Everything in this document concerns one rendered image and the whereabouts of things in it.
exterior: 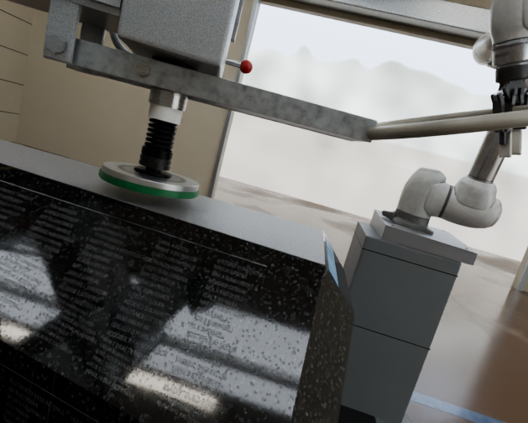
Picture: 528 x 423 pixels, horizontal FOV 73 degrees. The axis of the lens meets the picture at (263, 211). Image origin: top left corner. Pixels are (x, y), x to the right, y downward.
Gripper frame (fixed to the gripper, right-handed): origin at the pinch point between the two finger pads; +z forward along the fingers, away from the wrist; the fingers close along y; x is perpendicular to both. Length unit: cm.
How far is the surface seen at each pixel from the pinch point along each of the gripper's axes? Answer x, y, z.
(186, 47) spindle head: -5, 83, -30
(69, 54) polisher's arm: -13, 103, -32
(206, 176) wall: -511, -32, 54
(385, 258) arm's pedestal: -48, 4, 47
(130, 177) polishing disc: -10, 98, -8
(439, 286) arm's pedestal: -36, -13, 61
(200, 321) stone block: 11, 93, 16
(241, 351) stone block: 17, 88, 20
